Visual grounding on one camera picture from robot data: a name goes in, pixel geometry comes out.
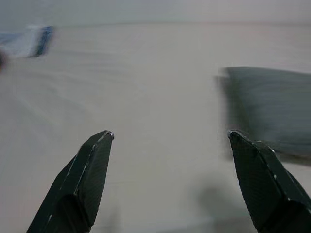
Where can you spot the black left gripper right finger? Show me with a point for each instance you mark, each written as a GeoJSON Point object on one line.
{"type": "Point", "coordinates": [264, 189]}

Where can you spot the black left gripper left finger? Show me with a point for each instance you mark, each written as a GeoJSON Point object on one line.
{"type": "Point", "coordinates": [82, 184]}

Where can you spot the grey woven fabric pillow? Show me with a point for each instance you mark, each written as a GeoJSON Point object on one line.
{"type": "Point", "coordinates": [272, 104]}

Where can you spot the white sheeted bed mattress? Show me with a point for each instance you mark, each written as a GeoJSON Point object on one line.
{"type": "Point", "coordinates": [145, 85]}

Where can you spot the blue and white striped cloth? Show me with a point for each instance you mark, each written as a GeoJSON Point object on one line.
{"type": "Point", "coordinates": [26, 41]}

